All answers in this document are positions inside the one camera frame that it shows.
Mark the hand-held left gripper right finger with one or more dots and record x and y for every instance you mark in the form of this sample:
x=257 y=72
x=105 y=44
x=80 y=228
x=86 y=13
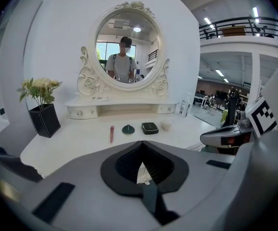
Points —
x=201 y=177

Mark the red lipstick makeup item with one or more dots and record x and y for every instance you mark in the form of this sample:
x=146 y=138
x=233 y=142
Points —
x=111 y=133

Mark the white office desk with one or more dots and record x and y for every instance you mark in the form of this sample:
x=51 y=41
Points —
x=202 y=101

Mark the black balcony railing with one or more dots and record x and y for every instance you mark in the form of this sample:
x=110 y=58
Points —
x=242 y=23

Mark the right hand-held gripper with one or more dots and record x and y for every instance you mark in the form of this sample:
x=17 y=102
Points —
x=261 y=117

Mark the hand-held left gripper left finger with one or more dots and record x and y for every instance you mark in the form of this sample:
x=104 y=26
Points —
x=81 y=191

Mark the clear plastic bottle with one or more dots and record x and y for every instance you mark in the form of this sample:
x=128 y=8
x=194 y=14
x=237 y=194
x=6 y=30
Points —
x=184 y=107

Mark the white ornate oval mirror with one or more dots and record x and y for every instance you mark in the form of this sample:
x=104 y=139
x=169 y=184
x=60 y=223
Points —
x=126 y=49

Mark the black wall socket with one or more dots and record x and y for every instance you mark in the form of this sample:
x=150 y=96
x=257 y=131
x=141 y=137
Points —
x=1 y=111

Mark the dark padded chair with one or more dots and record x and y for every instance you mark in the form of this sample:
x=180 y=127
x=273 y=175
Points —
x=6 y=160

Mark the black floor stand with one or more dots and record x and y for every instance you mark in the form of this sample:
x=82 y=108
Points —
x=232 y=109

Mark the white vanity drawer shelf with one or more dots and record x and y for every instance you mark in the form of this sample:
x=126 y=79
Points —
x=119 y=108

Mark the black compact makeup case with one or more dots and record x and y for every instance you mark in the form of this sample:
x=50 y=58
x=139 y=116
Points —
x=149 y=128

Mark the cream artificial flower bunch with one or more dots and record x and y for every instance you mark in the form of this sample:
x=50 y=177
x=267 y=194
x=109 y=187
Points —
x=41 y=86

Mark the black square vase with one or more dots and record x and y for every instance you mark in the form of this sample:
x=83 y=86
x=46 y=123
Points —
x=44 y=121

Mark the wooden balcony desk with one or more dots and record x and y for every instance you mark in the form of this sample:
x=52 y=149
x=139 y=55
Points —
x=233 y=30

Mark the small flat ornament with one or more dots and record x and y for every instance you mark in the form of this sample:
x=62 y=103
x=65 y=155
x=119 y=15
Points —
x=100 y=98

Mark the dark green round makeup item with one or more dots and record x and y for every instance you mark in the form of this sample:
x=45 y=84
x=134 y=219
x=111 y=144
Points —
x=128 y=129

